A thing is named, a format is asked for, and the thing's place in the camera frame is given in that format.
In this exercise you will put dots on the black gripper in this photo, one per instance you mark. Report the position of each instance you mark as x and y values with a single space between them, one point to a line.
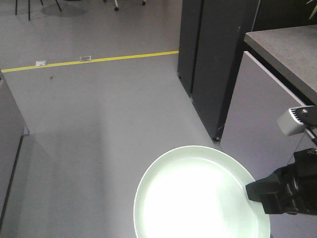
291 189

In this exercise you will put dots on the light green round plate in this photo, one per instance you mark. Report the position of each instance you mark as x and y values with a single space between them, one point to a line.
197 192

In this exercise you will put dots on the dark tall cabinet panel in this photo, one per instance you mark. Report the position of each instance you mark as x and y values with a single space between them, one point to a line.
210 51

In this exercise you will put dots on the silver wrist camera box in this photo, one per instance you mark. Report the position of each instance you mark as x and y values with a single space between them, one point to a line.
295 120

